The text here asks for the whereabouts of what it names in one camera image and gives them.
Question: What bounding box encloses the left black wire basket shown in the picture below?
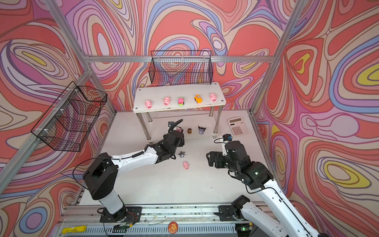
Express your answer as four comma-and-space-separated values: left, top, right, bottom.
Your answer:
31, 82, 108, 152

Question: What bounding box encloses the pink pig toy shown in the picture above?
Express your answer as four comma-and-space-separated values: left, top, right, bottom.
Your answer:
210, 93, 217, 102
145, 100, 153, 109
163, 97, 170, 106
183, 161, 189, 170

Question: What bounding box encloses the dark purple figure toy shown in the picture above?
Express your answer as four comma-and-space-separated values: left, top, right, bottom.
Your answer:
198, 126, 206, 135

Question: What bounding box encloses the red round sticker badge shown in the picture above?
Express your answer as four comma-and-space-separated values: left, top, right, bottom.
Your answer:
168, 221, 179, 234

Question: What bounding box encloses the pink green toy car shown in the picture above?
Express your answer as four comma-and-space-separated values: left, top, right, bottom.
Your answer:
178, 97, 184, 106

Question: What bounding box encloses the black wire basket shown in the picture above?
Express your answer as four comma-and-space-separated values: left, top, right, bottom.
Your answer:
31, 82, 108, 152
149, 50, 213, 87

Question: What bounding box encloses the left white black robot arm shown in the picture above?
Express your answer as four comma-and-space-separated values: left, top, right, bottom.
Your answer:
83, 119, 185, 224

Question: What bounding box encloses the back black wire basket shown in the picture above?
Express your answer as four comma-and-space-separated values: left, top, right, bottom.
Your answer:
149, 50, 213, 87

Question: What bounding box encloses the pink pig toy front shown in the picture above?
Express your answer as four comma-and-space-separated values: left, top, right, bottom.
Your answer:
145, 100, 153, 109

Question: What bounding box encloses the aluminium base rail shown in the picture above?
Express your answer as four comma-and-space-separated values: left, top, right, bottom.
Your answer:
52, 203, 266, 237

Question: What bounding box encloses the yellow marker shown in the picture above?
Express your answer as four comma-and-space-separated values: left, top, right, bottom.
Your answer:
62, 226, 87, 235

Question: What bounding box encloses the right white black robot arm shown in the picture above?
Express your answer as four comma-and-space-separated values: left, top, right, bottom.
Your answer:
206, 134, 327, 237

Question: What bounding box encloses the white shelf table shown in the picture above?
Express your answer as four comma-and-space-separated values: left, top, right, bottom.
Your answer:
133, 83, 226, 142

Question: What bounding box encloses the grey shark toy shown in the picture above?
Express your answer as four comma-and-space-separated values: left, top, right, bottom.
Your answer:
179, 151, 186, 158

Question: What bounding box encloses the orange toy car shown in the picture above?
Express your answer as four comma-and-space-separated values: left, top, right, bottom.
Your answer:
194, 95, 203, 104

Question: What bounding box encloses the pink white calculator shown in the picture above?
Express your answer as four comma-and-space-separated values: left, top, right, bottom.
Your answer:
228, 117, 249, 137

